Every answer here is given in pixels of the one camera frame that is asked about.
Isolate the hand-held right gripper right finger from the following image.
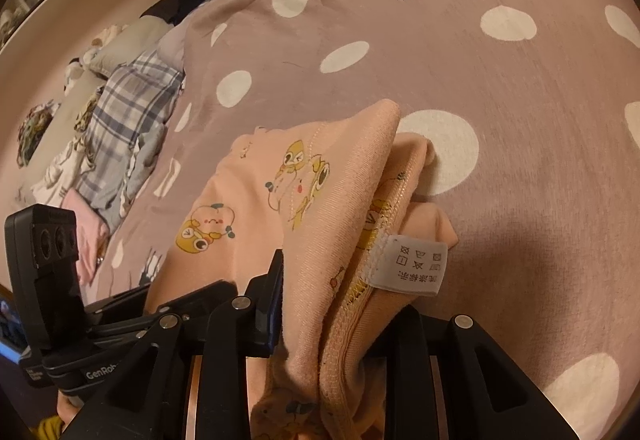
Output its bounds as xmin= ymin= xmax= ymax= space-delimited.
xmin=370 ymin=307 xmax=578 ymax=440

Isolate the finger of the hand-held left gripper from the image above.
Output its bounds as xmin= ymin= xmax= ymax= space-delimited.
xmin=89 ymin=315 xmax=166 ymax=340
xmin=82 ymin=281 xmax=238 ymax=321

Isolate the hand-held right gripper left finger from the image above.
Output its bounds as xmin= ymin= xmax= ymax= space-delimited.
xmin=60 ymin=249 xmax=286 ymax=440

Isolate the peach cartoon print garment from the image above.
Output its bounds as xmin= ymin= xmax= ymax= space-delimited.
xmin=147 ymin=98 xmax=458 ymax=440

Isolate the pink cloth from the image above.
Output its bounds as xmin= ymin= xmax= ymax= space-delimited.
xmin=62 ymin=193 xmax=111 ymax=286

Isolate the white crumpled cloth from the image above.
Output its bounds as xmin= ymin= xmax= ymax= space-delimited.
xmin=30 ymin=140 xmax=96 ymax=201

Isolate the floral patterned cloth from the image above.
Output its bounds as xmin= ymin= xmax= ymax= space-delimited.
xmin=17 ymin=103 xmax=57 ymax=167

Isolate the grey plaid cloth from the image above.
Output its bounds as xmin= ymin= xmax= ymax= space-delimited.
xmin=82 ymin=48 xmax=186 ymax=231

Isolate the grey pillow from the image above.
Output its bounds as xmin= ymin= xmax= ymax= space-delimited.
xmin=90 ymin=15 xmax=173 ymax=76

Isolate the mauve polka dot blanket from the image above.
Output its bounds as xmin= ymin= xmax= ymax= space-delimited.
xmin=92 ymin=0 xmax=640 ymax=440

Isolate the dark cloth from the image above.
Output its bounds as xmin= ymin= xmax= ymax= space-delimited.
xmin=139 ymin=0 xmax=208 ymax=28

